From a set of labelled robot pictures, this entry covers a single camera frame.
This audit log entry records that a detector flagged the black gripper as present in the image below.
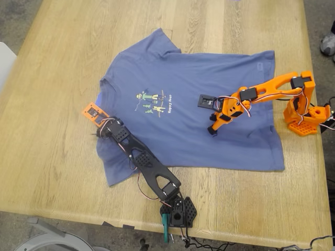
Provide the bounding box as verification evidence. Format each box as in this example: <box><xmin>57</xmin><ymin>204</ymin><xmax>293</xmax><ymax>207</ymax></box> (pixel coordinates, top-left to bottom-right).
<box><xmin>91</xmin><ymin>118</ymin><xmax>130</xmax><ymax>143</ymax></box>

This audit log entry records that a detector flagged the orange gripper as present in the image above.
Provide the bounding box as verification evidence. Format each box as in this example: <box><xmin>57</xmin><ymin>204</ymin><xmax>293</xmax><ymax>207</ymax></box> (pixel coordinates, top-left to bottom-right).
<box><xmin>208</xmin><ymin>97</ymin><xmax>248</xmax><ymax>135</ymax></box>

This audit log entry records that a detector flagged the blue printed T-shirt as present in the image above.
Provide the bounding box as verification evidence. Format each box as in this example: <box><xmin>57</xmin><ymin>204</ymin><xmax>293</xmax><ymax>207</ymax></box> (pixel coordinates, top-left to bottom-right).
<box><xmin>95</xmin><ymin>28</ymin><xmax>286</xmax><ymax>187</ymax></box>

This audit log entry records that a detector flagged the teal table clamp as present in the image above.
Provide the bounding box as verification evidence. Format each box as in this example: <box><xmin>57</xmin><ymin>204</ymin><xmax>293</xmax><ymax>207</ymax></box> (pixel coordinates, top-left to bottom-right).
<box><xmin>161</xmin><ymin>213</ymin><xmax>171</xmax><ymax>243</ymax></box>

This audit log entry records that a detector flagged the gray round bin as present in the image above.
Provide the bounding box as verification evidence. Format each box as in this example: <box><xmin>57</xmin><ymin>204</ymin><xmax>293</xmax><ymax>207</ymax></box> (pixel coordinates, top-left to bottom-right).
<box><xmin>14</xmin><ymin>218</ymin><xmax>110</xmax><ymax>251</ymax></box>

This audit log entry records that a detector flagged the gray sneaker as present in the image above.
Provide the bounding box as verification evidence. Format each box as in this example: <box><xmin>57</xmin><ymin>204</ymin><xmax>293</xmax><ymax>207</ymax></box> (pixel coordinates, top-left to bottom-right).
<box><xmin>319</xmin><ymin>32</ymin><xmax>335</xmax><ymax>56</ymax></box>

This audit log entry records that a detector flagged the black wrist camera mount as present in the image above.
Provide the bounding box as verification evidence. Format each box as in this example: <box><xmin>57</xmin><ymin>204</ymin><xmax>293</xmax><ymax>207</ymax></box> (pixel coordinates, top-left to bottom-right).
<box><xmin>197</xmin><ymin>94</ymin><xmax>218</xmax><ymax>110</ymax></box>

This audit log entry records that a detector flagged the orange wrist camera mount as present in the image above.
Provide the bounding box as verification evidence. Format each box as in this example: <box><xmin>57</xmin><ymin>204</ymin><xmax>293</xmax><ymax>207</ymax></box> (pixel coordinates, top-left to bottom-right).
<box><xmin>81</xmin><ymin>102</ymin><xmax>111</xmax><ymax>126</ymax></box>

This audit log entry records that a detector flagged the black and white base cable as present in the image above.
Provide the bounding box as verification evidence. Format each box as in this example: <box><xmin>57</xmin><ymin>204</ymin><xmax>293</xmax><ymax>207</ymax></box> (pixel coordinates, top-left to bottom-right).
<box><xmin>318</xmin><ymin>96</ymin><xmax>335</xmax><ymax>131</ymax></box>

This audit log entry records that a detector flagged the black camera USB cable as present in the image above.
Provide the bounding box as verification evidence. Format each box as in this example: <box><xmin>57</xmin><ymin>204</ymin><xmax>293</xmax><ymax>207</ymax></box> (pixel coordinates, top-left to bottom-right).
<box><xmin>179</xmin><ymin>192</ymin><xmax>236</xmax><ymax>250</ymax></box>

